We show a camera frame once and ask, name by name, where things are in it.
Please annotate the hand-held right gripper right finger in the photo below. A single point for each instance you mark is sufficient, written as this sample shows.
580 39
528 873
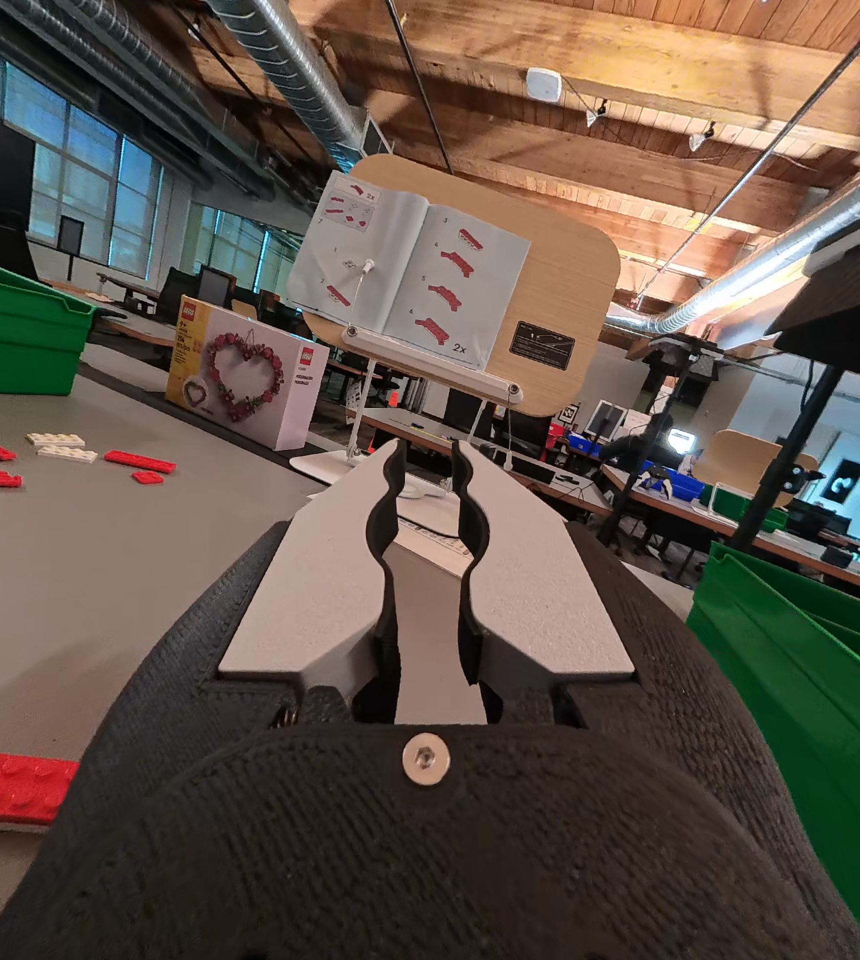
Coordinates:
542 592

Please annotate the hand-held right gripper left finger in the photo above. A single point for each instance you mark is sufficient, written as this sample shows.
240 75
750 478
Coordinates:
310 592

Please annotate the white and yellow lego box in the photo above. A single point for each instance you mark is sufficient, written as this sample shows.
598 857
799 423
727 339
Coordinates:
295 405

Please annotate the small red lego plate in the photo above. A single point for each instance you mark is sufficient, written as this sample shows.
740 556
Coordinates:
148 478

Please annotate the long red lego plate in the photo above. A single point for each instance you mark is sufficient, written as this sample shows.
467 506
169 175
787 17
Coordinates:
139 461

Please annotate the white lego plate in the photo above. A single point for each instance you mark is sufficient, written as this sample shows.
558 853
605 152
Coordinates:
55 440
68 454

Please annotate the red corner lego plate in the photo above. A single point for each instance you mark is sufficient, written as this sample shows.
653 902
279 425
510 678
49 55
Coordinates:
1 480

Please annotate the lego instruction booklet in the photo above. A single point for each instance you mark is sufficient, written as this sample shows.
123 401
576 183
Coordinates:
400 247

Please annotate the blue storage bin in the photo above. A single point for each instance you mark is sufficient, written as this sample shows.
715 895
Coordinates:
681 487

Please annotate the small green storage bin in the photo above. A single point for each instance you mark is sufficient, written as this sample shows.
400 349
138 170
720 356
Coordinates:
745 510

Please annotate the background wooden desk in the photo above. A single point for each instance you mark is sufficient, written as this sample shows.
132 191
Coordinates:
812 555

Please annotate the green plastic bin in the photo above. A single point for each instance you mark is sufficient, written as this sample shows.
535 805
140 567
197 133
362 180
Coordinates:
17 337
812 712

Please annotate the black overhead rig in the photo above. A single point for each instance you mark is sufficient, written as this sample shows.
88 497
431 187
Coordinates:
850 322

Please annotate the white ceiling spot lamp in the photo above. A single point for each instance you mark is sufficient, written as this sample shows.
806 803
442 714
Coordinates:
698 141
593 116

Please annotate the black ceiling tie rod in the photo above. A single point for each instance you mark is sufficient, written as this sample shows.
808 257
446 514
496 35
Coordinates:
419 90
777 142

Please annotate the white ceiling access point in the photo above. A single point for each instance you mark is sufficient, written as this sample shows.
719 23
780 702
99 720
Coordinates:
544 84

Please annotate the red and white lego frame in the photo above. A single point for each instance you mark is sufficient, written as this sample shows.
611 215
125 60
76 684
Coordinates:
2 784

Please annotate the silver spiral ceiling duct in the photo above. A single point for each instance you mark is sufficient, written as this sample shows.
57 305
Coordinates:
287 60
775 255

